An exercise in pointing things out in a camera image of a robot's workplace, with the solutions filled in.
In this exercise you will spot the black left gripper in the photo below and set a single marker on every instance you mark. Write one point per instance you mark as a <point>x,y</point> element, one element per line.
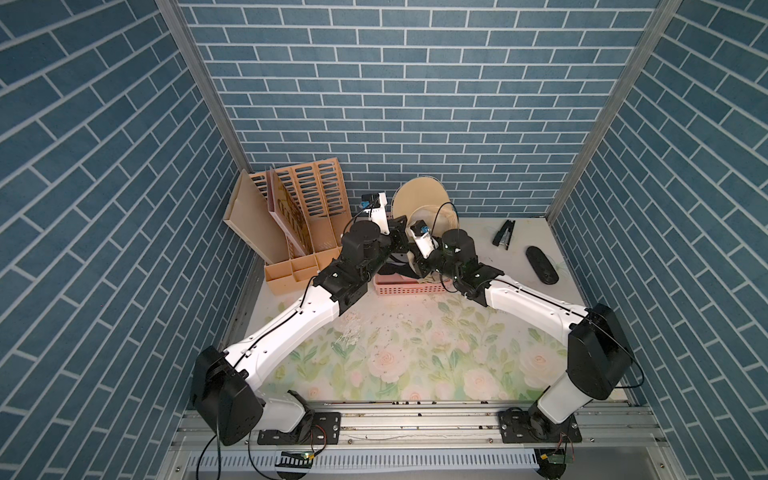
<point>396,228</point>

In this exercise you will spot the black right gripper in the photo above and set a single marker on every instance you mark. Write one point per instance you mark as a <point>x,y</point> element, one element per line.
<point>421,267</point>

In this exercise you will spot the beige baseball cap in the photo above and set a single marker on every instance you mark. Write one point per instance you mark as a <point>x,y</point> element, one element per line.
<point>424,198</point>

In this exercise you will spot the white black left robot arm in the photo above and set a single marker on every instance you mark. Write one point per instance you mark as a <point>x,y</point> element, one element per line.
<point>226,385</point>

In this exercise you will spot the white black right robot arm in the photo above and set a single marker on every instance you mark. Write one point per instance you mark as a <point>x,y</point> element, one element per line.
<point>598,355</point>

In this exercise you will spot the black baseball cap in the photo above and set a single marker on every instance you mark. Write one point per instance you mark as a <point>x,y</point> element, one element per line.
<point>398,264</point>

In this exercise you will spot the pink plastic basket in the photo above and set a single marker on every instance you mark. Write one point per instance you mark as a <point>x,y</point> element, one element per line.
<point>398,285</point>

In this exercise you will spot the black stapler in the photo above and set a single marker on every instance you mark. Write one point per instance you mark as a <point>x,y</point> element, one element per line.
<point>503,236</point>

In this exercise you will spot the floral table mat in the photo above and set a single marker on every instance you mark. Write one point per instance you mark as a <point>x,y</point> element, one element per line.
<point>422,347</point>

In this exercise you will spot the orange plastic file organizer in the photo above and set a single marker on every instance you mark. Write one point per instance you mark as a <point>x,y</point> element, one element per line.
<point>318,190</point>

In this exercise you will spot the black oval remote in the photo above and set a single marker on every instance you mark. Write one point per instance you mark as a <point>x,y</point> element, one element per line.
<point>541,265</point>

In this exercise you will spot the wanted poster book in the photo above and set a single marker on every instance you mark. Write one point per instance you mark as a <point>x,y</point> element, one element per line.
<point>289,217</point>

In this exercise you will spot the beige cardboard folder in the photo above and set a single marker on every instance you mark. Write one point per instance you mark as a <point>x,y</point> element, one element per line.
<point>247,215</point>

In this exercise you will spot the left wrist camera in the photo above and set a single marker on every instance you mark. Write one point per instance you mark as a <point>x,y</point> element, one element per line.
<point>375,206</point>

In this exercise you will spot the aluminium mounting rail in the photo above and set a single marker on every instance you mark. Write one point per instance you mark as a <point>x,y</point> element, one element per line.
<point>434,440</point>

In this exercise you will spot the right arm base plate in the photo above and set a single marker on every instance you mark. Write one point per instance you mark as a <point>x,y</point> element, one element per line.
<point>518,426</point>

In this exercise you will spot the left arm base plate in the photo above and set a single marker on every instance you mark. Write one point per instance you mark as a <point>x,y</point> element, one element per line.
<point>316,428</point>

